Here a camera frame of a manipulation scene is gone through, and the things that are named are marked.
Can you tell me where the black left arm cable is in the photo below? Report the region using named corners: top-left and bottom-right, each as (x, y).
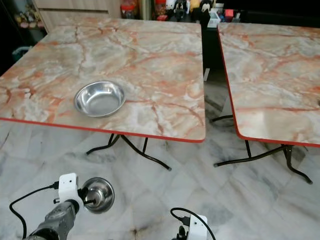
top-left (9, 182), bottom-right (61, 240)

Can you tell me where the tall red jar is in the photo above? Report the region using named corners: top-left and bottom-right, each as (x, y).
top-left (154, 0), bottom-right (169, 22)

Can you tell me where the small stainless steel bowl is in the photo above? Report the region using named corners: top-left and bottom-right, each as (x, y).
top-left (81, 177), bottom-right (115, 215)

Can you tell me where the light wooden cabinet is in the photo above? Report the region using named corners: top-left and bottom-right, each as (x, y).
top-left (32, 0), bottom-right (122, 34)

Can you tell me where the large stainless steel bowl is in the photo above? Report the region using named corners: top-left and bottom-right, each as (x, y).
top-left (73, 80), bottom-right (127, 118)

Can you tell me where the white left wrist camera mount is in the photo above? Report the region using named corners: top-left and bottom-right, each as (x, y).
top-left (58, 173), bottom-right (85, 210)

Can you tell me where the marble pattern folding table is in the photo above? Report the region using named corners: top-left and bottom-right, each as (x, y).
top-left (0, 17), bottom-right (207, 172)
top-left (217, 22), bottom-right (320, 185)

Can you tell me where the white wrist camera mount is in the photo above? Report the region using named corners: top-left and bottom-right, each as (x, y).
top-left (58, 173), bottom-right (85, 210)
top-left (187, 215), bottom-right (208, 240)

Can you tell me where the dark shelf with trinkets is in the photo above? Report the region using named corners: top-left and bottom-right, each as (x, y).
top-left (14, 9), bottom-right (44, 29)

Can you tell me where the teal plastic bin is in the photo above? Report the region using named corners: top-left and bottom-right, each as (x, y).
top-left (10, 46), bottom-right (34, 63)

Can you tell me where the black screen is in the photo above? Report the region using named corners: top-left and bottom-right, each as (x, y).
top-left (225, 0), bottom-right (320, 12)

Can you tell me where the small white box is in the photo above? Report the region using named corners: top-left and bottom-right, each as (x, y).
top-left (208, 10), bottom-right (224, 28)

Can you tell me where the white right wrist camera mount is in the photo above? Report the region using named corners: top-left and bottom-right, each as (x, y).
top-left (187, 215), bottom-right (208, 240)

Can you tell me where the red lid jar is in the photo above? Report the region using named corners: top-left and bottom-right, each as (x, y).
top-left (120, 0), bottom-right (140, 20)

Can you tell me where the steel canister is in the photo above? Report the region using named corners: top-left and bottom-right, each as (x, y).
top-left (140, 0), bottom-right (154, 21)

